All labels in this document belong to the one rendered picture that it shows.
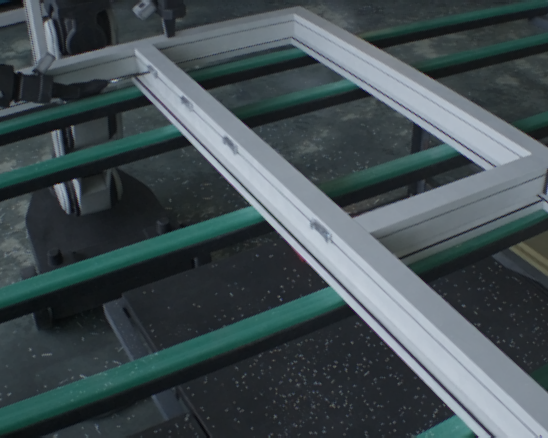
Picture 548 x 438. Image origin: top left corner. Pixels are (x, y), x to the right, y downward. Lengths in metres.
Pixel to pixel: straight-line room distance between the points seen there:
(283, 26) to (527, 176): 0.85
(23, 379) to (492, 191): 1.51
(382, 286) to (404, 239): 0.15
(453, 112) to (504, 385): 0.70
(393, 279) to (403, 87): 0.65
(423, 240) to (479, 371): 0.33
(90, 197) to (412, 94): 1.18
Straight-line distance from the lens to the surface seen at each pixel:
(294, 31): 1.90
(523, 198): 1.29
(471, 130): 1.42
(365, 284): 1.04
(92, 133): 2.13
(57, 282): 1.14
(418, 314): 0.95
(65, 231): 2.49
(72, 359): 2.27
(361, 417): 1.27
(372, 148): 3.18
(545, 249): 1.61
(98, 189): 2.35
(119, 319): 1.52
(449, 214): 1.17
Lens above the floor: 1.56
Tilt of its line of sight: 34 degrees down
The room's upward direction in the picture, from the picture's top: 1 degrees counter-clockwise
